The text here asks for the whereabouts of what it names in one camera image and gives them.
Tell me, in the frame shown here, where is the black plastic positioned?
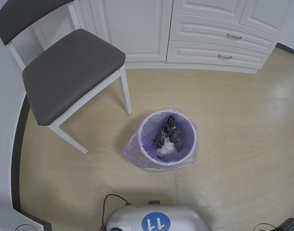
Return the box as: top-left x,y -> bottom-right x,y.
153,115 -> 183,150

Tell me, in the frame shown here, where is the purple plastic bag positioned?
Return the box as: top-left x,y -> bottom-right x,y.
123,107 -> 199,174

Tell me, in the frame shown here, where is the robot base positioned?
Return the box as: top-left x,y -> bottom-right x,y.
106,200 -> 213,231

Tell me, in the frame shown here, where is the white trash bin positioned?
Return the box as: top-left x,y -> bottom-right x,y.
138,112 -> 199,164

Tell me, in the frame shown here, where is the white chair with grey seat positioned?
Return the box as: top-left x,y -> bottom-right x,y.
0,0 -> 133,154

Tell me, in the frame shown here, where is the white wardrobe with drawers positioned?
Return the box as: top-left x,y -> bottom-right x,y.
72,0 -> 294,75

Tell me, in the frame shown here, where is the black cable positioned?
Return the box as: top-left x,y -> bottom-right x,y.
15,223 -> 37,231
255,222 -> 282,231
102,194 -> 131,228

